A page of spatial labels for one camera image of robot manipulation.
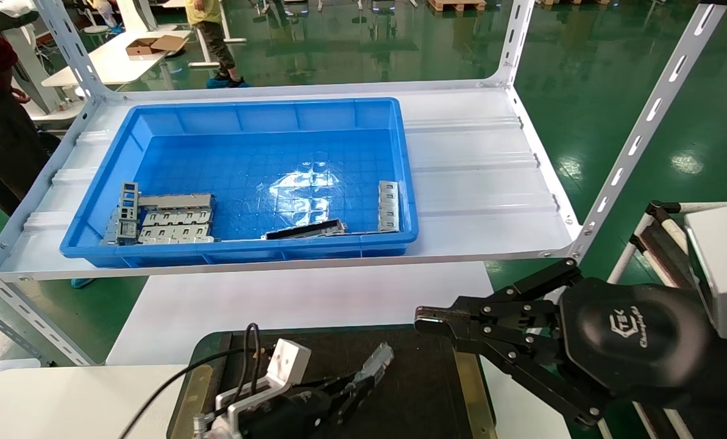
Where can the black tray container brass rim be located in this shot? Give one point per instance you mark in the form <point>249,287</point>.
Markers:
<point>424,390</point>

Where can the white background table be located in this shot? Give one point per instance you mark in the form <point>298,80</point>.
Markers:
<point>107,64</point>

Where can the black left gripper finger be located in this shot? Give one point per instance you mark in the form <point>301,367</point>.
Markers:
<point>351,402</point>
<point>339,383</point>

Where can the long grey metal part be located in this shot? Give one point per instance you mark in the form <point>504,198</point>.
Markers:
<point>174,231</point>
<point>176,200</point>
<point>378,358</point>
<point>177,217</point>

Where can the open cardboard box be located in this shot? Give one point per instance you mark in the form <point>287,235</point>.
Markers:
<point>156,44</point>

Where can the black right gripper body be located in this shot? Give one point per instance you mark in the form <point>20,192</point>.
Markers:
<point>637,341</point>

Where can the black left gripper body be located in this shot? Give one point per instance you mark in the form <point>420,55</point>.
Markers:
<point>290,417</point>

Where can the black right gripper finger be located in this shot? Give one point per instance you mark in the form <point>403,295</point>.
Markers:
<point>509,311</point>
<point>521,350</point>

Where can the grey slotted metal part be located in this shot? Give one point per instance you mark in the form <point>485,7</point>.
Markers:
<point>388,207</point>

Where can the blue plastic bin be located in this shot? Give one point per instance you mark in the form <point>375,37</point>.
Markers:
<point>229,171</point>

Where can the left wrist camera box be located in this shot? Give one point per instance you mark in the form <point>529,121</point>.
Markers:
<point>289,360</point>

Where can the wooden pallet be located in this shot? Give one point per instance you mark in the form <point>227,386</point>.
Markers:
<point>454,5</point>
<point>573,2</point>

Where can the white tubular cart frame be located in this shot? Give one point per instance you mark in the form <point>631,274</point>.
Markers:
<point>656,244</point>

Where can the white slotted metal shelf rack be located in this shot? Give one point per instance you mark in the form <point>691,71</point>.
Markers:
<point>473,158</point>

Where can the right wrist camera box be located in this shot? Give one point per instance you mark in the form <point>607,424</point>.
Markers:
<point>726,262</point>

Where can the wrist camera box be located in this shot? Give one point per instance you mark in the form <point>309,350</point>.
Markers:
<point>289,360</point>
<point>726,262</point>

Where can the person in yellow shirt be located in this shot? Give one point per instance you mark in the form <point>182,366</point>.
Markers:
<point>205,11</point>

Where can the grey metal frame part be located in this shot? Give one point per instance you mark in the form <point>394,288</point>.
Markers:
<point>128,201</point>

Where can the dark long metal part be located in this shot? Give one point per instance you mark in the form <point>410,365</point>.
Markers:
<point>305,230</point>

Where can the white machine pedestal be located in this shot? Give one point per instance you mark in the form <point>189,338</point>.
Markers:
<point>31,67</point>

